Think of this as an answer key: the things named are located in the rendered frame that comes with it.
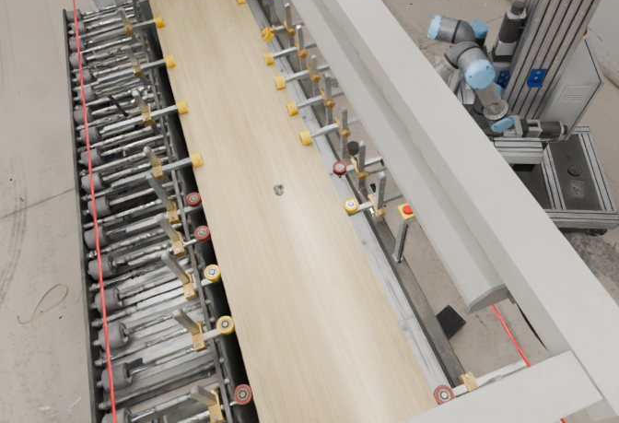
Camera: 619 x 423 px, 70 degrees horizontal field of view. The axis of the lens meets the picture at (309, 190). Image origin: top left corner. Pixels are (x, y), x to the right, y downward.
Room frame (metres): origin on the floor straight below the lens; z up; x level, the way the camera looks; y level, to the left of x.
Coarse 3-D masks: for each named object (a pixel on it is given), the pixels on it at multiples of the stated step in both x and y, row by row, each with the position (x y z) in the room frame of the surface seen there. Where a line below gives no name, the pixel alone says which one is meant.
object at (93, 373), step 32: (64, 32) 3.18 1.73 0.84; (128, 96) 2.61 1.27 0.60; (160, 96) 2.44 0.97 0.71; (96, 192) 1.66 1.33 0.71; (128, 192) 1.63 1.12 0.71; (192, 192) 1.78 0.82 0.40; (128, 224) 1.39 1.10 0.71; (192, 224) 1.34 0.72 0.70; (160, 256) 1.15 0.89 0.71; (192, 256) 1.05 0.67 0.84; (160, 288) 0.95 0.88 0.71; (128, 320) 0.81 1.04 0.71; (96, 352) 0.64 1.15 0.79; (224, 352) 0.59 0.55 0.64; (224, 384) 0.40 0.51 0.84; (96, 416) 0.35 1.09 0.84; (160, 416) 0.33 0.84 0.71; (224, 416) 0.29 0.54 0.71; (256, 416) 0.34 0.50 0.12
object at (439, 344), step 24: (288, 48) 2.76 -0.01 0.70; (312, 96) 2.22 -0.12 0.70; (336, 144) 1.77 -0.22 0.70; (384, 240) 1.05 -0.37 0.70; (408, 264) 0.88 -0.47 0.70; (408, 288) 0.75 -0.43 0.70; (432, 312) 0.61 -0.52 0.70; (432, 336) 0.50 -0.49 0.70; (456, 360) 0.37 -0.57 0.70; (456, 384) 0.27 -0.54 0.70
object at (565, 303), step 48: (336, 0) 0.69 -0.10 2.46; (384, 48) 0.55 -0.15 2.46; (384, 96) 0.50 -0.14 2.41; (432, 96) 0.44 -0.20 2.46; (432, 144) 0.35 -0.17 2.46; (480, 144) 0.34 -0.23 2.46; (480, 192) 0.27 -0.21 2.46; (528, 192) 0.26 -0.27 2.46; (480, 240) 0.22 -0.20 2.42; (528, 240) 0.20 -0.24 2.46; (528, 288) 0.14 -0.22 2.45; (576, 288) 0.13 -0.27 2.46; (576, 336) 0.08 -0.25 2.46; (528, 384) 0.05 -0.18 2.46; (576, 384) 0.04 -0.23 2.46
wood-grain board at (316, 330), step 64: (192, 0) 3.25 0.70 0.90; (192, 64) 2.50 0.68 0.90; (256, 64) 2.40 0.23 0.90; (192, 128) 1.90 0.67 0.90; (256, 128) 1.82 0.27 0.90; (256, 192) 1.36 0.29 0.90; (320, 192) 1.30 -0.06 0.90; (256, 256) 0.97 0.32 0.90; (320, 256) 0.92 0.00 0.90; (256, 320) 0.65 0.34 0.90; (320, 320) 0.60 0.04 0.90; (384, 320) 0.56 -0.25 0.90; (256, 384) 0.36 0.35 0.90; (320, 384) 0.33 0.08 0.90; (384, 384) 0.29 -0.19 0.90
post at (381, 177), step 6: (378, 174) 1.19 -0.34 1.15; (384, 174) 1.18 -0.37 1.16; (378, 180) 1.18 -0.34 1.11; (384, 180) 1.17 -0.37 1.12; (378, 186) 1.18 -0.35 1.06; (384, 186) 1.17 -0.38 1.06; (378, 192) 1.17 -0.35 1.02; (384, 192) 1.17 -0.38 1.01; (378, 198) 1.17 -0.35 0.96; (378, 204) 1.16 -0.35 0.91
